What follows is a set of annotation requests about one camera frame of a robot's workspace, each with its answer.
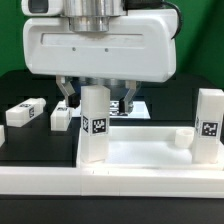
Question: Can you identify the white marker sheet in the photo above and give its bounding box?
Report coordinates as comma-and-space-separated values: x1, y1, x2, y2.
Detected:
63, 99, 152, 120

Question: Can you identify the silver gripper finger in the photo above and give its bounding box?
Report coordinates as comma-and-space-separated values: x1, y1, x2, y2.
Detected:
119, 81, 137, 114
56, 75, 80, 108

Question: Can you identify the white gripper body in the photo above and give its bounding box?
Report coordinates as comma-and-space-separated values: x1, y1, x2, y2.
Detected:
23, 9, 177, 82

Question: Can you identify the white desk top tray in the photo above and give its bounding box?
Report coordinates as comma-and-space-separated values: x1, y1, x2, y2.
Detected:
76, 126, 224, 170

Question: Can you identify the white block left edge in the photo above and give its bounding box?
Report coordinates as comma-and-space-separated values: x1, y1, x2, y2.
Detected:
0, 125, 5, 147

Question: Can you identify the white L-shaped fence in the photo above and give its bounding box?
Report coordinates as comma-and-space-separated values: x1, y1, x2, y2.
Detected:
0, 167, 224, 198

